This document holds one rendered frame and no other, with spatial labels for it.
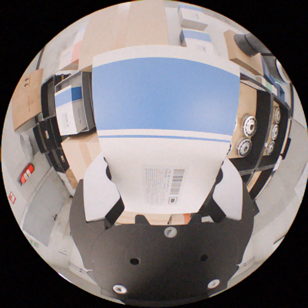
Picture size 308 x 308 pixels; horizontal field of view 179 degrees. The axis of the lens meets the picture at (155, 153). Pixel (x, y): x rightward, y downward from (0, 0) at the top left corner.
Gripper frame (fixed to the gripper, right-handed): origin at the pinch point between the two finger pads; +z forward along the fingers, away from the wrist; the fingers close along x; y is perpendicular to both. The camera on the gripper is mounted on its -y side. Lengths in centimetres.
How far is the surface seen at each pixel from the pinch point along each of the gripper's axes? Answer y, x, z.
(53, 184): 153, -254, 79
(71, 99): -7.6, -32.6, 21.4
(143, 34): -26.5, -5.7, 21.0
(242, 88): -14.1, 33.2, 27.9
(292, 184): 89, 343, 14
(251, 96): -13, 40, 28
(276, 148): 8, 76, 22
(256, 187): 44, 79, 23
